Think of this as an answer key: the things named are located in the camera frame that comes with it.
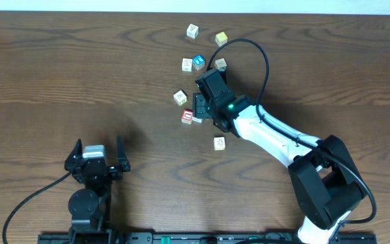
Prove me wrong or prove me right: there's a yellow top block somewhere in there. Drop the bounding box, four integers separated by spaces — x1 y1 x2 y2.
215 32 228 47

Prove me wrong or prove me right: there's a red A block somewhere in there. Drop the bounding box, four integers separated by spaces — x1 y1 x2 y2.
192 117 202 123

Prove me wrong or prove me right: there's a white dragonfly block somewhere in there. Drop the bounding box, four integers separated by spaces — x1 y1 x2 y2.
173 90 188 106

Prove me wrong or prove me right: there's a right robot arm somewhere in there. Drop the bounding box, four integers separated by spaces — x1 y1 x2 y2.
193 91 374 243

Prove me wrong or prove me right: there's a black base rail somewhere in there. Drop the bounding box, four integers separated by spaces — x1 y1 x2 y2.
37 230 378 244

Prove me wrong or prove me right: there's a right black cable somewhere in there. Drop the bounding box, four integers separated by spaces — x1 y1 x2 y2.
207 38 377 225

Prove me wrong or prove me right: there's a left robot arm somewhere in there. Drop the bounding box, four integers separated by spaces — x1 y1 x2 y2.
64 137 131 243

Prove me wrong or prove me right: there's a left black cable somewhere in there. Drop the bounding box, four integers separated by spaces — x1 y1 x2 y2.
1 171 74 244

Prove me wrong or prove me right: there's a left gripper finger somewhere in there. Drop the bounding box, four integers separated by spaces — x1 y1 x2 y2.
116 136 127 167
66 139 83 163

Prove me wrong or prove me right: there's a blue top block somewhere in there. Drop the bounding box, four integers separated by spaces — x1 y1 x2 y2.
192 55 205 70

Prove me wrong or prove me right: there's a white block yellow side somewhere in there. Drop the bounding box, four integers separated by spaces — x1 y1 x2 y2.
213 137 226 150

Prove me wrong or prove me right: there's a white block top left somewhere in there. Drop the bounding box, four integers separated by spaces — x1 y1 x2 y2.
186 24 199 39

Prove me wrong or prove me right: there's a red U block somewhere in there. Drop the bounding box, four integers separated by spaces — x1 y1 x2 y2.
181 110 194 124

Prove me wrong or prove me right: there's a white block number four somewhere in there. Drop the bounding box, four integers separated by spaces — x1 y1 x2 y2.
181 58 193 72

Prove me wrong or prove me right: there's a white block green side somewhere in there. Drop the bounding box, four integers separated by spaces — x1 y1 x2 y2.
214 58 228 70

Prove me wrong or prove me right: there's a black cable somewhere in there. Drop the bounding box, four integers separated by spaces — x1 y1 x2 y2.
1 171 74 244
207 38 377 225

